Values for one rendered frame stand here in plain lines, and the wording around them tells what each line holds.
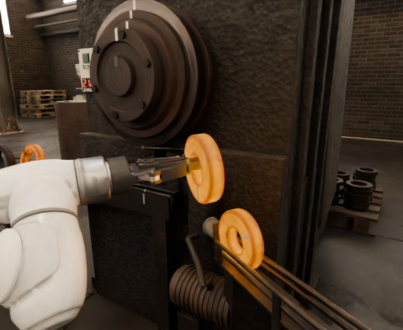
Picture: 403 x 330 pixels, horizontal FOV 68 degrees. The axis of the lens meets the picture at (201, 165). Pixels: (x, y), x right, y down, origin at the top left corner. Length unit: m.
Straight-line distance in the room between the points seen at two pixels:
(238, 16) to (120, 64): 0.39
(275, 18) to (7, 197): 0.82
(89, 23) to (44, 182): 1.01
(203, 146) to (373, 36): 6.44
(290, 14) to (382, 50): 5.96
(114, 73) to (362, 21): 6.29
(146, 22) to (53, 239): 0.71
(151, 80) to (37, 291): 0.63
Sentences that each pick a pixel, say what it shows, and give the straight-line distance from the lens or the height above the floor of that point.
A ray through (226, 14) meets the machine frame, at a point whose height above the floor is 1.31.
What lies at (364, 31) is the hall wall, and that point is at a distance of 6.96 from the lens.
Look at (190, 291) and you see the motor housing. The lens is 0.95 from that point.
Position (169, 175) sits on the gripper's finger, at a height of 0.92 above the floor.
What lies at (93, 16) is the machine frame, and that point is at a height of 1.37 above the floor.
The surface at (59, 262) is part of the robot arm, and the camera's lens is 0.49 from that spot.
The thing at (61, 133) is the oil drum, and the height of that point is 0.51.
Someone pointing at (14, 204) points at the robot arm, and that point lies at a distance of 0.57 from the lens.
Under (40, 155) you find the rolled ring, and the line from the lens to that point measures 1.74.
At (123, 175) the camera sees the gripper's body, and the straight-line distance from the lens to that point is 0.59.
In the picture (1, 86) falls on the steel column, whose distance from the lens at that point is 7.99.
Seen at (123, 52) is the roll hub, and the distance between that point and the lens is 0.99.
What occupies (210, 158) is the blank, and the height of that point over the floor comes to 0.95.
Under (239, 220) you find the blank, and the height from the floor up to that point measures 0.77.
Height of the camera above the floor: 1.09
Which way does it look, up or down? 15 degrees down
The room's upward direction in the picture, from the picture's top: straight up
